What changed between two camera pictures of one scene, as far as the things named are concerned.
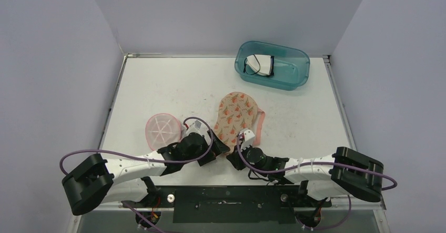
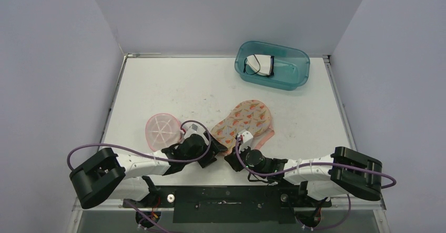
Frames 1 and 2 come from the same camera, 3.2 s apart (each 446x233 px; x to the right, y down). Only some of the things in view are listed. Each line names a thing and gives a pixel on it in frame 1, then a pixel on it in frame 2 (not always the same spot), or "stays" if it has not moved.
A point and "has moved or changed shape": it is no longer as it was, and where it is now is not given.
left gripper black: x=218 y=148 stays
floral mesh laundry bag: x=237 y=111 has moved or changed shape
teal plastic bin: x=291 y=67 stays
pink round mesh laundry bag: x=162 y=130 stays
